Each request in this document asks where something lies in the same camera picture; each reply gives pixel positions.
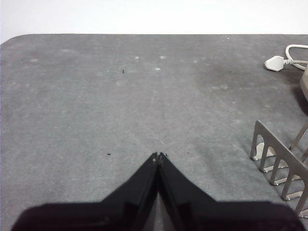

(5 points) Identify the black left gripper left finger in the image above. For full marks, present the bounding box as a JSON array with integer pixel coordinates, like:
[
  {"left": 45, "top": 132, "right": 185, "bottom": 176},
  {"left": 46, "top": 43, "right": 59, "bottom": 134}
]
[{"left": 11, "top": 152, "right": 159, "bottom": 231}]

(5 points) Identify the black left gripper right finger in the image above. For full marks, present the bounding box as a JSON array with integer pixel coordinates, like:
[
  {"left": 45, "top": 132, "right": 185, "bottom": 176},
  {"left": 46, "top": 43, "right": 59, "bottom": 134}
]
[{"left": 158, "top": 152, "right": 307, "bottom": 231}]

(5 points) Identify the silver metal bread rack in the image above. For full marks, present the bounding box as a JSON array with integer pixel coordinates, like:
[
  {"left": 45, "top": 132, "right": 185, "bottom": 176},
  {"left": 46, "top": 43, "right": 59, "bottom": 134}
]
[{"left": 250, "top": 120, "right": 308, "bottom": 218}]

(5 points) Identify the cream toaster with chrome top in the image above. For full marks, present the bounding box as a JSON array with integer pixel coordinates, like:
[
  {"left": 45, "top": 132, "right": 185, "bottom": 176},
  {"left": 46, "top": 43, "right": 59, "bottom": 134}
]
[{"left": 299, "top": 64, "right": 308, "bottom": 97}]

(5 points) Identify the white power cord with plug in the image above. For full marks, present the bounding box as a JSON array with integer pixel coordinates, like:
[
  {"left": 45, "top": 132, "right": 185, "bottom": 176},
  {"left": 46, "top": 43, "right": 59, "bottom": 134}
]
[{"left": 264, "top": 44, "right": 308, "bottom": 72}]

